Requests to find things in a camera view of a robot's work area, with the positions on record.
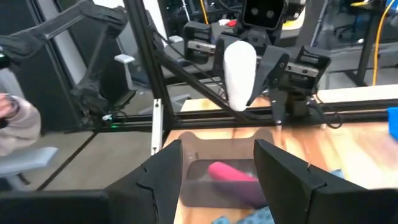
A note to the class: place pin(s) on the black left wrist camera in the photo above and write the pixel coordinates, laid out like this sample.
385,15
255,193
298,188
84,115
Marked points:
264,14

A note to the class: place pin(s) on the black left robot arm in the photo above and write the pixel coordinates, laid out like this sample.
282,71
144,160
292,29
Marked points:
295,105

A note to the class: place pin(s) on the grey chair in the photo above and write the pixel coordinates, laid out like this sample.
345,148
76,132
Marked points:
28,158

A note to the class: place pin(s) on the blue patterned hospital gown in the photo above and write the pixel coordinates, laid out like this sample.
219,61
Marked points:
248,217

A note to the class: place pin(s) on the black partition panel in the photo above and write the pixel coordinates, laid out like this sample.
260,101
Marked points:
40,93

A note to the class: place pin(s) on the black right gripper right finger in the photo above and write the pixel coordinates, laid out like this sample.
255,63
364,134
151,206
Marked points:
311,202

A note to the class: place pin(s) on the grey translucent plastic bin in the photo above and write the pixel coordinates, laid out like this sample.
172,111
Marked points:
199,193

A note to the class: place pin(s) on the small blue plastic basket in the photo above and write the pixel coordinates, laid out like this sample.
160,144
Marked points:
393,124

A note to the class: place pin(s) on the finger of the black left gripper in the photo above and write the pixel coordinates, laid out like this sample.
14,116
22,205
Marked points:
219,56
270,65

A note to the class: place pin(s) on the person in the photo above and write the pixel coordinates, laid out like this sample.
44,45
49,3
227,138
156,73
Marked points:
21,124

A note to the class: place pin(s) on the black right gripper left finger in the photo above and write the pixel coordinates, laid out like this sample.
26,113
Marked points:
93,208

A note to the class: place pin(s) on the silver frame bracket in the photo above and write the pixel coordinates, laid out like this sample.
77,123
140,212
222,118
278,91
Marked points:
157,124

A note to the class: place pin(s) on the pink bandage roll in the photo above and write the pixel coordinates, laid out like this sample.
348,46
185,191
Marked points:
230,174

